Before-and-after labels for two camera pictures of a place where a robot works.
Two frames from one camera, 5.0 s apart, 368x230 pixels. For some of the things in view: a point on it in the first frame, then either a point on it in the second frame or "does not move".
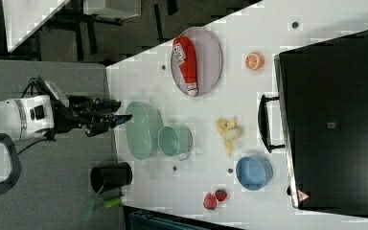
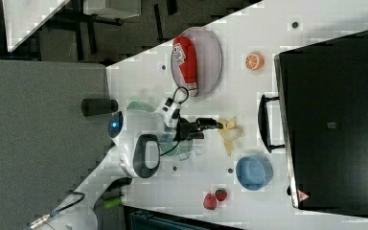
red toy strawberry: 220,195 does not move
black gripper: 82,111 to 185,129
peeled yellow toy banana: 229,131 does not move
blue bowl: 254,172 does not move
